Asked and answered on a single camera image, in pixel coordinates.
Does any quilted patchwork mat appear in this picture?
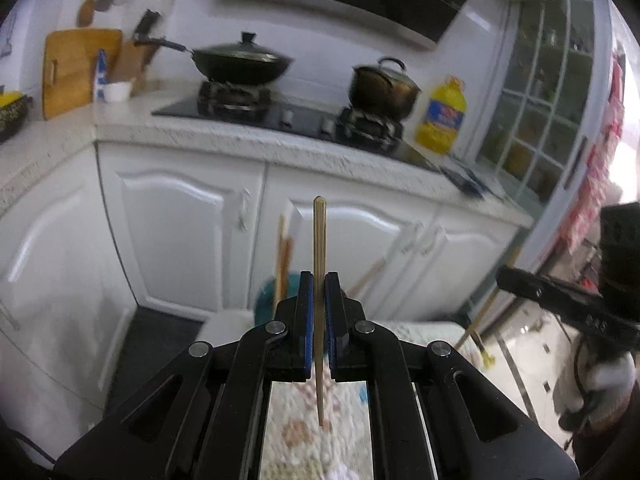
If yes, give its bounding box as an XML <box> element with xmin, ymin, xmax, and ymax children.
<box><xmin>197</xmin><ymin>310</ymin><xmax>483</xmax><ymax>480</ymax></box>

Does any glass pot lid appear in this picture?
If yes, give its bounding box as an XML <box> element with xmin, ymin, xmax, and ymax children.
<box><xmin>352</xmin><ymin>56</ymin><xmax>418</xmax><ymax>89</ymax></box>

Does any teal utensil holder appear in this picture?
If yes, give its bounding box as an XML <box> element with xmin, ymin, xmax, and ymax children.
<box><xmin>255</xmin><ymin>276</ymin><xmax>302</xmax><ymax>329</ymax></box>

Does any wooden cutting board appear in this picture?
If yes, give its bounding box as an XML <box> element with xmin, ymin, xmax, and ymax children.
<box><xmin>42</xmin><ymin>28</ymin><xmax>123</xmax><ymax>121</ymax></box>

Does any white bowl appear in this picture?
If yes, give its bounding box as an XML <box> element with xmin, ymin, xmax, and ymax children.
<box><xmin>101</xmin><ymin>80</ymin><xmax>134</xmax><ymax>103</ymax></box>

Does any yellow cooking oil bottle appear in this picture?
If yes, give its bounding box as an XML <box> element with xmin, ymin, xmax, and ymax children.
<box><xmin>415</xmin><ymin>75</ymin><xmax>468</xmax><ymax>156</ymax></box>

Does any white cabinet door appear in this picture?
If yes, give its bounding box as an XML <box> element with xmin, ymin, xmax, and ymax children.
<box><xmin>400</xmin><ymin>210</ymin><xmax>534</xmax><ymax>322</ymax></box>
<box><xmin>0</xmin><ymin>150</ymin><xmax>142</xmax><ymax>413</ymax></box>
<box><xmin>97</xmin><ymin>142</ymin><xmax>267</xmax><ymax>322</ymax></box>
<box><xmin>250</xmin><ymin>165</ymin><xmax>442</xmax><ymax>322</ymax></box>

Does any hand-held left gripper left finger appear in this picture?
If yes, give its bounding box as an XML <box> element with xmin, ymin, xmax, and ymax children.
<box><xmin>52</xmin><ymin>271</ymin><xmax>315</xmax><ymax>480</ymax></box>

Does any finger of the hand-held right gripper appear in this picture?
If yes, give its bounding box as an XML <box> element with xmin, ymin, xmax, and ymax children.
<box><xmin>497</xmin><ymin>266</ymin><xmax>606</xmax><ymax>322</ymax></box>

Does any glass wok lid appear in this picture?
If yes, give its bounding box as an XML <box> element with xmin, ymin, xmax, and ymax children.
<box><xmin>192</xmin><ymin>31</ymin><xmax>293</xmax><ymax>63</ymax></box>

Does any black wok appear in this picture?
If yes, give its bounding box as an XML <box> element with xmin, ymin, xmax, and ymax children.
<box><xmin>132</xmin><ymin>35</ymin><xmax>294</xmax><ymax>87</ymax></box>

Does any person's right forearm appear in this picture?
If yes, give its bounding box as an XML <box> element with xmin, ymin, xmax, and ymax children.
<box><xmin>556</xmin><ymin>349</ymin><xmax>637</xmax><ymax>413</ymax></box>

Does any glass-paned white door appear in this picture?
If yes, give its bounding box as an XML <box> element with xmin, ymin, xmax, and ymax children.
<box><xmin>475</xmin><ymin>0</ymin><xmax>609</xmax><ymax>207</ymax></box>

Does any blue and white packet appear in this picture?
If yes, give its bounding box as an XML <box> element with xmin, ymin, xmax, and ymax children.
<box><xmin>94</xmin><ymin>49</ymin><xmax>109</xmax><ymax>104</ymax></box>

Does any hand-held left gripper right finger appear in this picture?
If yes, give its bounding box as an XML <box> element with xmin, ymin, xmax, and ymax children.
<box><xmin>324</xmin><ymin>271</ymin><xmax>581</xmax><ymax>480</ymax></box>

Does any pink patterned cloth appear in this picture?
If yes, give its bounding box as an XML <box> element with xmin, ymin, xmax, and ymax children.
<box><xmin>565</xmin><ymin>50</ymin><xmax>629</xmax><ymax>257</ymax></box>

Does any wooden knife block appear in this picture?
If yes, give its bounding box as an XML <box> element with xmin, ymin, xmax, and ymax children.
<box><xmin>107</xmin><ymin>8</ymin><xmax>164</xmax><ymax>97</ymax></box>

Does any black gas cooktop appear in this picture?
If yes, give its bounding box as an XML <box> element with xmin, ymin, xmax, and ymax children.
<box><xmin>151</xmin><ymin>82</ymin><xmax>441</xmax><ymax>172</ymax></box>

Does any speckled stone countertop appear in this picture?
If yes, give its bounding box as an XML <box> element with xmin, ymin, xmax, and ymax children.
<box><xmin>0</xmin><ymin>92</ymin><xmax>536</xmax><ymax>229</ymax></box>

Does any yellow broom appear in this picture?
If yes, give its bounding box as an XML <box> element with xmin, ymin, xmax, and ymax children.
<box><xmin>454</xmin><ymin>245</ymin><xmax>522</xmax><ymax>369</ymax></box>

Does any dark cooking pot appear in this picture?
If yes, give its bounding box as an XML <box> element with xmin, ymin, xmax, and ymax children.
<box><xmin>348</xmin><ymin>67</ymin><xmax>422</xmax><ymax>122</ymax></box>

